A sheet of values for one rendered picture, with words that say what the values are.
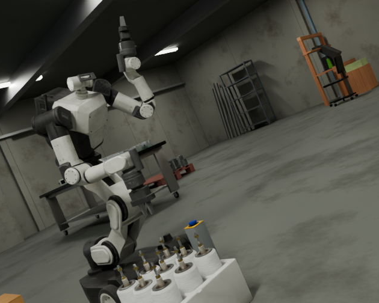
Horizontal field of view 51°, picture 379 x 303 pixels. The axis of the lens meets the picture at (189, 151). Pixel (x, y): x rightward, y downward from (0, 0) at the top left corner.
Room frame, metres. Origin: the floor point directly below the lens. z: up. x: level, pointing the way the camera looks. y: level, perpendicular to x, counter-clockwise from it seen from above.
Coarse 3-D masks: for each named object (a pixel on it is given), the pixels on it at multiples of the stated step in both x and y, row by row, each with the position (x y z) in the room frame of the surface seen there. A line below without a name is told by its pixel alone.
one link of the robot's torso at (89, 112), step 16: (48, 96) 2.01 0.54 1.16; (64, 96) 2.01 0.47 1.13; (80, 96) 1.98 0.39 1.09; (96, 96) 2.04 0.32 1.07; (80, 112) 1.90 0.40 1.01; (96, 112) 1.99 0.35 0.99; (80, 128) 1.92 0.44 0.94; (96, 128) 2.02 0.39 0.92; (48, 144) 2.08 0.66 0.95; (80, 144) 1.99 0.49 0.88; (96, 144) 2.06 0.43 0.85
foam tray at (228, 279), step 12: (228, 264) 1.52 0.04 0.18; (204, 276) 1.50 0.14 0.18; (216, 276) 1.46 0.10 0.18; (228, 276) 1.50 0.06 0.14; (240, 276) 1.53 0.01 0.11; (204, 288) 1.41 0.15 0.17; (216, 288) 1.44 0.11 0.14; (228, 288) 1.48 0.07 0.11; (240, 288) 1.52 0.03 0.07; (192, 300) 1.36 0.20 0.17; (204, 300) 1.39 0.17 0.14; (216, 300) 1.43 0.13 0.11; (228, 300) 1.46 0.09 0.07; (240, 300) 1.50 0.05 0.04
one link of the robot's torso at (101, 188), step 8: (112, 176) 2.10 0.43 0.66; (88, 184) 2.06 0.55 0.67; (96, 184) 2.04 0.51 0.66; (104, 184) 2.00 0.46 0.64; (112, 184) 2.09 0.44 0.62; (120, 184) 2.03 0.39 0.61; (96, 192) 2.08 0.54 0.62; (104, 192) 2.02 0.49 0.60; (112, 192) 1.97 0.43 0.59; (120, 192) 1.97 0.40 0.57; (128, 192) 1.97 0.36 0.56; (104, 200) 2.05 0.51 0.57; (120, 200) 1.92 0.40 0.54; (128, 200) 1.94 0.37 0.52; (120, 208) 1.92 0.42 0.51; (128, 208) 1.93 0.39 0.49; (136, 208) 1.96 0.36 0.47; (128, 216) 1.94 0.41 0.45
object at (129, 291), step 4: (136, 280) 1.58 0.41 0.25; (136, 284) 1.54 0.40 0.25; (128, 288) 1.52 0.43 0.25; (132, 288) 1.52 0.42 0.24; (120, 292) 1.52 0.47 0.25; (124, 292) 1.51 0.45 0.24; (128, 292) 1.51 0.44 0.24; (132, 292) 1.52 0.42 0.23; (120, 296) 1.52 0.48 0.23; (124, 296) 1.52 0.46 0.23; (128, 296) 1.51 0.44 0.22; (132, 296) 1.51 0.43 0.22; (120, 300) 1.54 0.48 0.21; (124, 300) 1.52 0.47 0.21; (128, 300) 1.51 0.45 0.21; (132, 300) 1.51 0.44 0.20
